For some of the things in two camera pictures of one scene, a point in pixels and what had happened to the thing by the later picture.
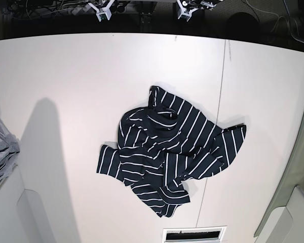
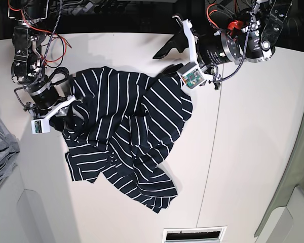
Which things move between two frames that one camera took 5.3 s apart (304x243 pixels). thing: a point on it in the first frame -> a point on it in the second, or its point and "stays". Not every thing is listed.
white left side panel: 16,214 stays
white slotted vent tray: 213,234 stays
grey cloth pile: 3,151 stays
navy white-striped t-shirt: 161,147 -> 121,125
